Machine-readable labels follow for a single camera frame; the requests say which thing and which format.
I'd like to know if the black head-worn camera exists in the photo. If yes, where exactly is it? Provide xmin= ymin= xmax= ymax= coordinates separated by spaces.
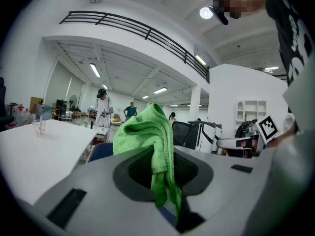
xmin=209 ymin=0 xmax=229 ymax=26

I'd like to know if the round ceiling lamp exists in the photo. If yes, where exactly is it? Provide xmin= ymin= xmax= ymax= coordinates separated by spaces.
xmin=199 ymin=6 xmax=214 ymax=20

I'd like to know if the white shelf unit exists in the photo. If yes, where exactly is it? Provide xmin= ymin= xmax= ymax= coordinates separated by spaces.
xmin=235 ymin=100 xmax=267 ymax=122

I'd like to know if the small white table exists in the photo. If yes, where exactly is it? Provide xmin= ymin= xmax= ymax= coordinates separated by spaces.
xmin=93 ymin=125 xmax=110 ymax=144

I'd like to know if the large white table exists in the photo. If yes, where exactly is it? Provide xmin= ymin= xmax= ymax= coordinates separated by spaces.
xmin=0 ymin=118 xmax=98 ymax=206

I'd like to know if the black metal railing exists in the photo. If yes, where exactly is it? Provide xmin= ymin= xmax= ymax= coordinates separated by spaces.
xmin=59 ymin=10 xmax=210 ymax=84

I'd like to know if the black mesh chair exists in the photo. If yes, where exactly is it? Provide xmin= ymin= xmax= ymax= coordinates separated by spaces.
xmin=171 ymin=121 xmax=193 ymax=148

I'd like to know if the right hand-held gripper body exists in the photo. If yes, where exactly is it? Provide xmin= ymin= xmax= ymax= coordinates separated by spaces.
xmin=234 ymin=115 xmax=282 ymax=157

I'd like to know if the clear glass cup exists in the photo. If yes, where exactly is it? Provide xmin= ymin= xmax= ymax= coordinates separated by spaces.
xmin=32 ymin=115 xmax=47 ymax=138

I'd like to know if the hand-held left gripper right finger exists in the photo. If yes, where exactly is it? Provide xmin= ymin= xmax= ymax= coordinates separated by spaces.
xmin=173 ymin=146 xmax=274 ymax=236

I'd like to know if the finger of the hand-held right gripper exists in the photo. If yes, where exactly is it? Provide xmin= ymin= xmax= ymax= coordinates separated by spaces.
xmin=216 ymin=137 xmax=247 ymax=149

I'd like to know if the person's head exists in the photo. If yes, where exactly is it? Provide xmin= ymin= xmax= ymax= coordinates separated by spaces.
xmin=211 ymin=0 xmax=267 ymax=19

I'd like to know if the brown cardboard box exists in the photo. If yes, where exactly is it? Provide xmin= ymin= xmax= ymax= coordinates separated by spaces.
xmin=30 ymin=96 xmax=44 ymax=112

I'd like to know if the green cloth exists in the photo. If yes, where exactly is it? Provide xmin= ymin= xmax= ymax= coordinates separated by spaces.
xmin=112 ymin=103 xmax=183 ymax=225

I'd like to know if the black cabinet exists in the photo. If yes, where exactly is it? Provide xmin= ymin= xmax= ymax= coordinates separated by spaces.
xmin=55 ymin=99 xmax=68 ymax=117

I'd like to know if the person's black printed shirt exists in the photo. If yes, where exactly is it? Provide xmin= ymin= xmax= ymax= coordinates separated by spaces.
xmin=261 ymin=0 xmax=315 ymax=87

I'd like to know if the blue chair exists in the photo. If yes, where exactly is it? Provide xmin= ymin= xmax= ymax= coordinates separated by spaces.
xmin=87 ymin=142 xmax=114 ymax=163

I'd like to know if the group of clear water bottles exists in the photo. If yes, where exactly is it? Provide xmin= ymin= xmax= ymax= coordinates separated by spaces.
xmin=6 ymin=102 xmax=37 ymax=128

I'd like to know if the black office chair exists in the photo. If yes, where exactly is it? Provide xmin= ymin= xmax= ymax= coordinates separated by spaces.
xmin=0 ymin=77 xmax=15 ymax=132

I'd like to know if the white and black machine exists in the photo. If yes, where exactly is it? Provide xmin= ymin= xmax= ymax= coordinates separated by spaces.
xmin=188 ymin=120 xmax=223 ymax=154

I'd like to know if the person's right forearm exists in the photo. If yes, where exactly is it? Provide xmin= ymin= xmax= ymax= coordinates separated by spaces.
xmin=266 ymin=129 xmax=304 ymax=150

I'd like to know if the standing fan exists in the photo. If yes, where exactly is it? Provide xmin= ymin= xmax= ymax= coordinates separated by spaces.
xmin=64 ymin=95 xmax=78 ymax=122

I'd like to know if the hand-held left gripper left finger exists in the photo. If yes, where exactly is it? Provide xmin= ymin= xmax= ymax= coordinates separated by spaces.
xmin=34 ymin=147 xmax=178 ymax=236

